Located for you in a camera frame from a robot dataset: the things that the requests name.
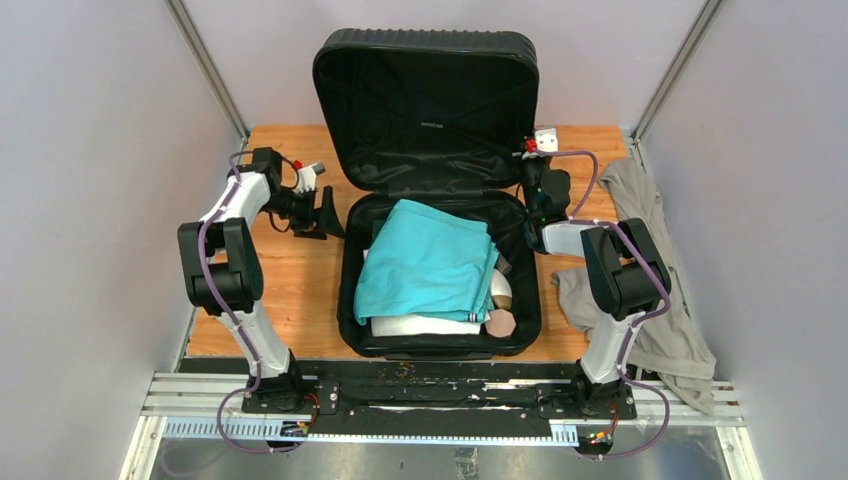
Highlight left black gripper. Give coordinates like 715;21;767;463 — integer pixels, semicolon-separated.
261;186;345;243

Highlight brown grey cylinder bottle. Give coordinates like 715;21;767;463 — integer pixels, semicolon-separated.
495;256;512;276

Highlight teal shirt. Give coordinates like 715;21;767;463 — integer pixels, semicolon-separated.
353;199;498;325

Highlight black suitcase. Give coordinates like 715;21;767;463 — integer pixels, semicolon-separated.
312;28;542;360

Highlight white round compact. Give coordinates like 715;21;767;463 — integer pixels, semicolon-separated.
490;269;513;310

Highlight white shirt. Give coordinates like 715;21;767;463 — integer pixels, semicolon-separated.
360;248;492;338

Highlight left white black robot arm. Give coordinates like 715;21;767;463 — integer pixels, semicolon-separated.
177;147;345;413

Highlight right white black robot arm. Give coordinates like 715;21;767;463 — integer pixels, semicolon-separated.
519;156;671;418

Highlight grey shirt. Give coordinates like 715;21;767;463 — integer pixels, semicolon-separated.
552;157;718;417

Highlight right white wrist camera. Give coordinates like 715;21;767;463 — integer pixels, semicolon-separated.
521;127;559;159

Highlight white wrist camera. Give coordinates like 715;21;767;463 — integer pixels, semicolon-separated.
293;161;326;194
521;127;559;159

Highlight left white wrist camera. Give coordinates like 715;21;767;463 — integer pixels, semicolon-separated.
293;161;326;194

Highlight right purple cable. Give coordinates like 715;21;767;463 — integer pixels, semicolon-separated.
536;149;672;462

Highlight purple cable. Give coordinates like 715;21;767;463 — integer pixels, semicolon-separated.
195;150;299;456
536;149;672;462

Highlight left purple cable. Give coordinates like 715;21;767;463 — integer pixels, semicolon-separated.
195;150;299;456

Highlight left aluminium corner post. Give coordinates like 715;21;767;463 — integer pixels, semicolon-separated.
164;0;250;145

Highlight aluminium corner post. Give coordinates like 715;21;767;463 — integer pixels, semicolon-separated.
631;0;725;143
164;0;250;145

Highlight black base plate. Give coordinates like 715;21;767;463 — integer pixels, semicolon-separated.
178;357;639;439

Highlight aluminium rail frame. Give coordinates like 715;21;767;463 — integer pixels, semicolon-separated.
120;361;762;479

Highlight right aluminium corner post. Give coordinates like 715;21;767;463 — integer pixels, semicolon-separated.
631;0;725;143

